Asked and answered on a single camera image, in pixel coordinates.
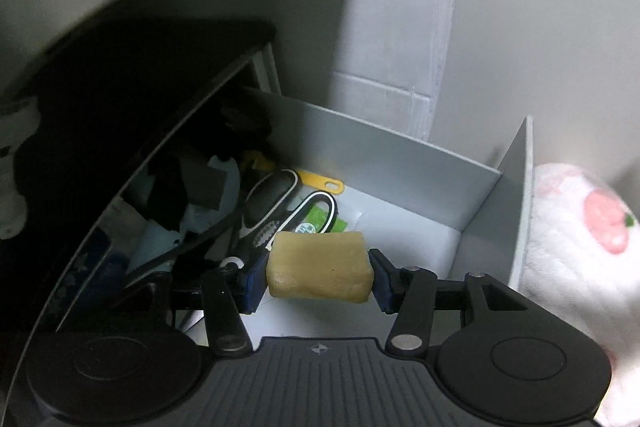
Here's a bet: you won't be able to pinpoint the black cable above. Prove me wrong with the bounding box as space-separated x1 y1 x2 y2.
124 200 252 283

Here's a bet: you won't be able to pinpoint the white fluffy strawberry slipper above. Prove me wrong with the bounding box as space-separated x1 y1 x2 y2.
521 164 639 426

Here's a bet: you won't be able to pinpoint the yellow plastic tool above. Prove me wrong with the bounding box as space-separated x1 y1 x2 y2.
252 153 345 195

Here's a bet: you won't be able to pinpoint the grey metal drawer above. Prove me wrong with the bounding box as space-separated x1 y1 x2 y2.
44 83 533 337

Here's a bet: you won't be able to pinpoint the yellow sponge block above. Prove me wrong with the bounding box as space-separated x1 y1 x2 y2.
266 232 374 303

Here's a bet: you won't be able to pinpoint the green sachet packet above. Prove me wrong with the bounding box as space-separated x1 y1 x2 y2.
294 204 362 233

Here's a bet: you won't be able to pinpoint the black white scissors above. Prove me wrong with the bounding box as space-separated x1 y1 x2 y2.
219 168 337 273

